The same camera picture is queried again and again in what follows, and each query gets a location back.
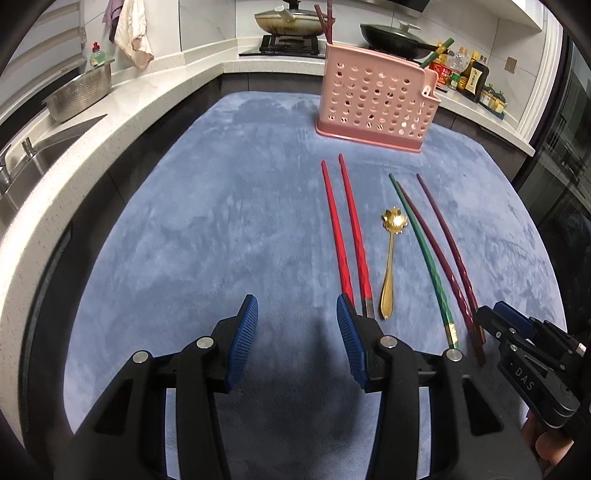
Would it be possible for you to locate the gold flower spoon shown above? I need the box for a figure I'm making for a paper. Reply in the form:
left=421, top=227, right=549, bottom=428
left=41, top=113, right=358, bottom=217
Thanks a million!
left=379, top=208, right=407, bottom=320

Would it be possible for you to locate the maroon chopstick gold band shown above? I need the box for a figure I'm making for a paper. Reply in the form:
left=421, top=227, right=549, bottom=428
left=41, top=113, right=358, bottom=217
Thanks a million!
left=416, top=173, right=486, bottom=344
left=397, top=182, right=485, bottom=365

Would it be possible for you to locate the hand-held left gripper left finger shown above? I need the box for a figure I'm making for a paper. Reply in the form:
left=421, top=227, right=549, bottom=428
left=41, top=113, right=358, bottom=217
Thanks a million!
left=69, top=294, right=260, bottom=480

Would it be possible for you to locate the clear plastic bottle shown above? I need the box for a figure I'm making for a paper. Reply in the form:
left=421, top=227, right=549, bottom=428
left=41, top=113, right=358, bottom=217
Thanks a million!
left=448, top=48, right=468, bottom=77

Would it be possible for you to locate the black gas stove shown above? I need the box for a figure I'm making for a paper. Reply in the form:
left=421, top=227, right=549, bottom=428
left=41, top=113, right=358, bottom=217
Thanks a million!
left=239, top=34, right=328, bottom=60

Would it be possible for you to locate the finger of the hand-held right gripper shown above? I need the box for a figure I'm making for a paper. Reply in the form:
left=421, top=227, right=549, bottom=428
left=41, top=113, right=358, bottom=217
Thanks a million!
left=493, top=301, right=539, bottom=335
left=475, top=305, right=513, bottom=344

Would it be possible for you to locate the purple cloth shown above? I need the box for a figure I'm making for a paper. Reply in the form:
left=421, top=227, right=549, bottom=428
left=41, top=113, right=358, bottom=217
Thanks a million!
left=102, top=0, right=125, bottom=42

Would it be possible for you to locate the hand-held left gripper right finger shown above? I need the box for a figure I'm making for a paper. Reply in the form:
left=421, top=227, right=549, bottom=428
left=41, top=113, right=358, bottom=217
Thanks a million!
left=336, top=293, right=546, bottom=480

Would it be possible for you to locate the blue plush blanket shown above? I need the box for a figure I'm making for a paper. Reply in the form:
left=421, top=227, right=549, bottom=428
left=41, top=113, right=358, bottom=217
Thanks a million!
left=62, top=90, right=568, bottom=480

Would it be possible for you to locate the person's right hand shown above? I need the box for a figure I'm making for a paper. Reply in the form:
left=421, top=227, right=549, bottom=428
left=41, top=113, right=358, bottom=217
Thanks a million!
left=521, top=411, right=575, bottom=477

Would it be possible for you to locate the pink perforated utensil holder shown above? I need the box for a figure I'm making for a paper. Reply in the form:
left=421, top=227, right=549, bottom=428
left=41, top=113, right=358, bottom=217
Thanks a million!
left=315, top=42, right=441, bottom=153

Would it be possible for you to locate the white kitchen counter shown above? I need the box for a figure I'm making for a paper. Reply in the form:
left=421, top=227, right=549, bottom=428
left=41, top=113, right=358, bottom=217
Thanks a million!
left=0, top=37, right=541, bottom=416

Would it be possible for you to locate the black framed glass door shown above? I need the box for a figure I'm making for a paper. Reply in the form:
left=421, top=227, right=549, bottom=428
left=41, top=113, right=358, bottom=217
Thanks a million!
left=512, top=28, right=591, bottom=333

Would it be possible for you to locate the green chopstick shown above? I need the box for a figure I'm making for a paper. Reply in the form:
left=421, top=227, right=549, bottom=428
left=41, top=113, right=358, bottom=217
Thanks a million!
left=420, top=37, right=455, bottom=70
left=389, top=173, right=460, bottom=349

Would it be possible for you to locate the stainless steel sink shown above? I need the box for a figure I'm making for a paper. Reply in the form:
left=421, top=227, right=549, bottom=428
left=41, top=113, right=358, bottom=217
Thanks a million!
left=0, top=113, right=109, bottom=222

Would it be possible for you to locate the red chopstick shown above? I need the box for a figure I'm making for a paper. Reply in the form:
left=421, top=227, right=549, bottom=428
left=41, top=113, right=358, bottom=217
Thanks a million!
left=321, top=160, right=355, bottom=305
left=338, top=154, right=375, bottom=318

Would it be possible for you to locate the dark soy sauce bottle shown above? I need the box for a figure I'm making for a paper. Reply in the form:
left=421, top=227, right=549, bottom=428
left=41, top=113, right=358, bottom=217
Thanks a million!
left=459, top=52, right=490, bottom=102

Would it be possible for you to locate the stainless steel bowl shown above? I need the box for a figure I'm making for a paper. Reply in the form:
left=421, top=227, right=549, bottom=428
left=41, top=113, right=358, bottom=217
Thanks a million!
left=42, top=59, right=116, bottom=123

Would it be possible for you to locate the wok with glass lid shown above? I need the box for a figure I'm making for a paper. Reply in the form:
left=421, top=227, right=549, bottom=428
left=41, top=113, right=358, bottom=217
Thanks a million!
left=254, top=4, right=324, bottom=37

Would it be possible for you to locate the chrome faucet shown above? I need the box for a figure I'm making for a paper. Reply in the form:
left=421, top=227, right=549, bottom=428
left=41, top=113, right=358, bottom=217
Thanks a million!
left=0, top=143, right=14, bottom=197

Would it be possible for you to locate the white hanging towel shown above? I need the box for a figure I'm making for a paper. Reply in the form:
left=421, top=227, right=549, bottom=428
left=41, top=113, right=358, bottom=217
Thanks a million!
left=113, top=0, right=154, bottom=70

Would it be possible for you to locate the black wok with lid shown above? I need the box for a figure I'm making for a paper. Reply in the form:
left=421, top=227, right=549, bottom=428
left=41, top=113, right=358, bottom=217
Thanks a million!
left=360, top=19, right=451, bottom=58

